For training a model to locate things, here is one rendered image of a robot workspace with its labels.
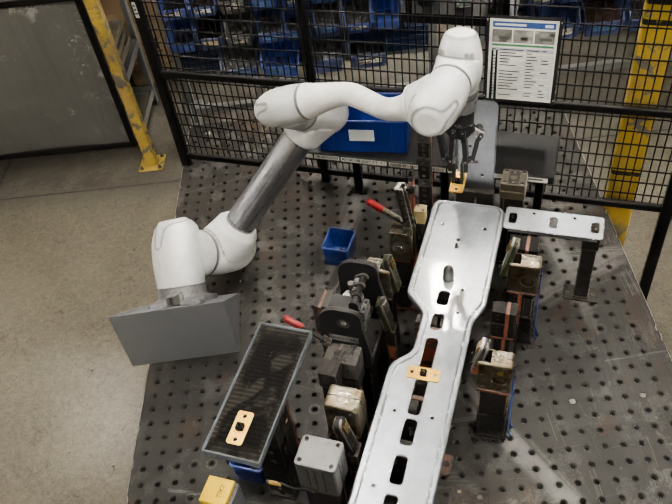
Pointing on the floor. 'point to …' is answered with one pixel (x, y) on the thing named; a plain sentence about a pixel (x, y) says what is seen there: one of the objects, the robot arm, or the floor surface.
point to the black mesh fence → (402, 92)
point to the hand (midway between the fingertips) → (458, 170)
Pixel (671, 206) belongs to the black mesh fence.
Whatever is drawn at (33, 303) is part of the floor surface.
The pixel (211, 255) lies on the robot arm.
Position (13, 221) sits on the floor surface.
